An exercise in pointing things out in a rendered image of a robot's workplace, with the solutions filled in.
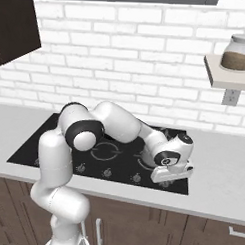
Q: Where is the glass jar with brown contents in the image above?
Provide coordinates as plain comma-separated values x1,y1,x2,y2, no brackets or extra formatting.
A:
218,33,245,73

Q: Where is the beige wall shelf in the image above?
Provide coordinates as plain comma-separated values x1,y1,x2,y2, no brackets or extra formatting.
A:
202,53,245,92

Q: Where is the brown drawer front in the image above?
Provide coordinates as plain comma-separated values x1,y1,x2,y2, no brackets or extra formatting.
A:
184,212,245,245

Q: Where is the dark brown wall cupboard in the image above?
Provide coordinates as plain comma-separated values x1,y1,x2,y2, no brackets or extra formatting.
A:
0,0,45,69

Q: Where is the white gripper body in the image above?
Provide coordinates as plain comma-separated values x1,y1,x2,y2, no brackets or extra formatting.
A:
149,159,195,186

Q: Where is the white drawer handle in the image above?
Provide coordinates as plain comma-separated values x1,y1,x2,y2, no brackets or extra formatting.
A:
227,225,245,240

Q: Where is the white cupboard door handle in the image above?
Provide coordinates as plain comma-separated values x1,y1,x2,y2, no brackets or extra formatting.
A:
94,217,104,245

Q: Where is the grey wall socket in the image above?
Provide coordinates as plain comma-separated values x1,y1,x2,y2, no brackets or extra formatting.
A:
221,88,242,108

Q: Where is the black glass hob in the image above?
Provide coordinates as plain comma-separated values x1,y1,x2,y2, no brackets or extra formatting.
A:
5,110,193,197

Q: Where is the brown cupboard door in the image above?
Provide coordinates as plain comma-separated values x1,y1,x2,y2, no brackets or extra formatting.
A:
79,193,193,245
0,175,56,245

